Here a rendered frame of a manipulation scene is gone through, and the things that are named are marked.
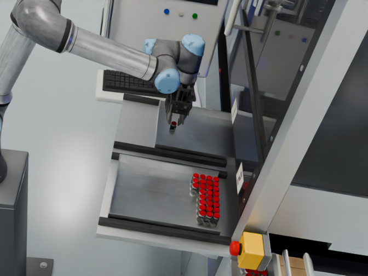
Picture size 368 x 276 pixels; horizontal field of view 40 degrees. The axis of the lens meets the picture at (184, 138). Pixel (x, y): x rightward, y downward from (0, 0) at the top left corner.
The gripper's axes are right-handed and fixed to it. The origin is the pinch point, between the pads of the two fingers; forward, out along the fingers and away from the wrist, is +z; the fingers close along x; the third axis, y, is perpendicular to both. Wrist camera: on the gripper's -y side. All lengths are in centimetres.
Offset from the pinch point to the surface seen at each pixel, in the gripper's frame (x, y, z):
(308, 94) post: 22, 53, -55
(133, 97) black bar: -16.1, -14.0, 3.4
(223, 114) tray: 19.5, -13.3, 3.4
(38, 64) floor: -84, -153, 92
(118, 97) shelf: -22.3, -25.1, 12.6
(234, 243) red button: 17, 58, -8
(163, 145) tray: -3.0, 12.3, 2.2
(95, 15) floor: -59, -238, 92
